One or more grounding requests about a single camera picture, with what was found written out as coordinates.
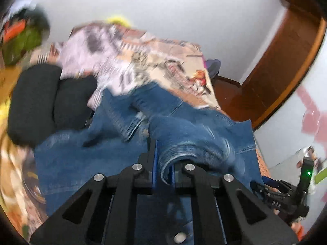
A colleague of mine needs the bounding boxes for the blue denim jacket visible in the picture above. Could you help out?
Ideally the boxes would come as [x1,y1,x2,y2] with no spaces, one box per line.
[34,82,262,215]

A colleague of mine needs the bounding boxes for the newspaper print pillow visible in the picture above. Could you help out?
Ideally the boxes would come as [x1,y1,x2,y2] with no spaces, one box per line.
[58,24,154,109]

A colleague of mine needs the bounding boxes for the purple bag on floor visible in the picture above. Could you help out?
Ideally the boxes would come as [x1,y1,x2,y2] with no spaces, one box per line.
[205,59,221,79]

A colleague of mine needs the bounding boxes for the black folded garment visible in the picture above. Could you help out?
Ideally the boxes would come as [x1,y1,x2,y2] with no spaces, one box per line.
[7,64,97,148]

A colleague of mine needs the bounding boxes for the yellow object behind bed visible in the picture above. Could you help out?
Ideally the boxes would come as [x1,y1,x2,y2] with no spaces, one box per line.
[106,15,132,28]

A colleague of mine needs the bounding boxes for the green box clutter pile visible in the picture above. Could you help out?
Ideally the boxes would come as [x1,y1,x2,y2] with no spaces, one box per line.
[1,7,50,66]

